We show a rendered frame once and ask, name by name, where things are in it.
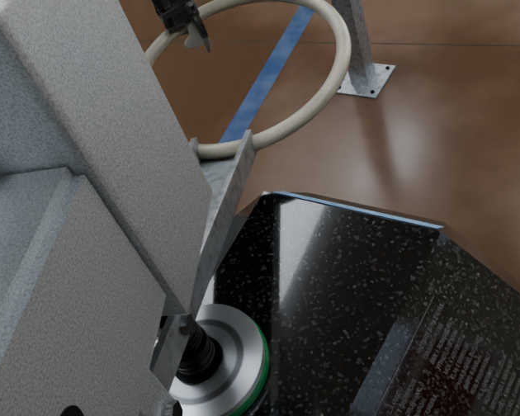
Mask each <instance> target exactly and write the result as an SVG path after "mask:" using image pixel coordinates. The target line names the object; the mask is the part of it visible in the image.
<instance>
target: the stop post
mask: <svg viewBox="0 0 520 416"><path fill-rule="evenodd" d="M331 3H332V6H333V7H334V8H335V9H336V10H337V12H338V13H339V14H340V15H341V17H342V18H343V20H344V21H345V23H346V25H347V28H348V31H349V34H350V38H351V46H352V51H351V58H350V63H349V66H348V69H347V73H346V76H345V78H344V80H343V82H342V84H341V86H340V88H339V89H338V90H337V92H336V93H337V94H343V95H349V96H355V97H366V98H372V99H377V97H378V96H379V94H380V92H381V90H382V89H383V87H384V86H385V84H386V82H387V81H388V79H389V78H390V75H391V74H392V73H393V72H394V70H395V68H396V67H395V65H388V64H374V61H373V57H372V52H371V46H370V41H369V37H368V33H367V28H366V22H365V17H364V13H363V9H362V1H361V0H331Z"/></svg>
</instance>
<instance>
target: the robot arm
mask: <svg viewBox="0 0 520 416"><path fill-rule="evenodd" d="M152 4H153V5H154V8H155V10H156V13H157V14H158V16H159V17H160V19H161V21H162V23H163V25H164V26H165V28H166V29H167V30H168V31H169V33H170V34H172V33H173V32H175V31H180V30H181V29H182V28H184V27H185V24H187V23H188V22H189V23H188V24H187V31H185V32H183V33H182V34H181V35H185V34H188V33H189V36H188V37H187V39H186V40H185V42H184V45H185V47H186V48H187V49H191V48H195V47H198V46H202V45H204V46H205V47H206V50H207V52H208V53H209V52H210V46H211V42H210V38H209V36H208V33H207V31H206V28H205V26H204V24H203V21H202V19H201V17H200V15H199V14H200V13H199V11H198V8H197V6H196V4H195V2H194V1H193V0H152ZM191 19H192V20H193V21H191ZM190 21H191V22H190ZM174 23H175V24H174Z"/></svg>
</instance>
